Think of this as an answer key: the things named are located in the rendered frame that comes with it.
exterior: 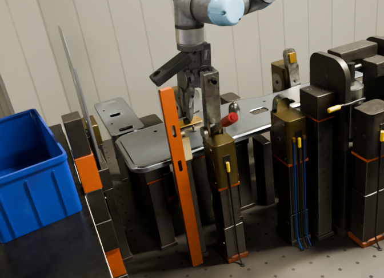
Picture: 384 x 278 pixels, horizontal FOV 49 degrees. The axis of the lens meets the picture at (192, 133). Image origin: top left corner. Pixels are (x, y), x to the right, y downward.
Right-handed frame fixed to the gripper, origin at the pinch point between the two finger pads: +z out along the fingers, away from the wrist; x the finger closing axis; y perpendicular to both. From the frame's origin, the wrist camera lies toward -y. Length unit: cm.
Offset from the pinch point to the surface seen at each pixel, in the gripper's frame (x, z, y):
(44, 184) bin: -29.3, -4.8, -39.7
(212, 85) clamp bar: -22.1, -15.6, -1.7
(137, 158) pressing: -10.0, 4.5, -17.4
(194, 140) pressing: -10.0, 2.9, -1.8
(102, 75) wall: 171, 35, 5
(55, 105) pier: 151, 43, -28
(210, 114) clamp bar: -21.0, -8.4, -2.1
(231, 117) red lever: -31.5, -11.5, -2.0
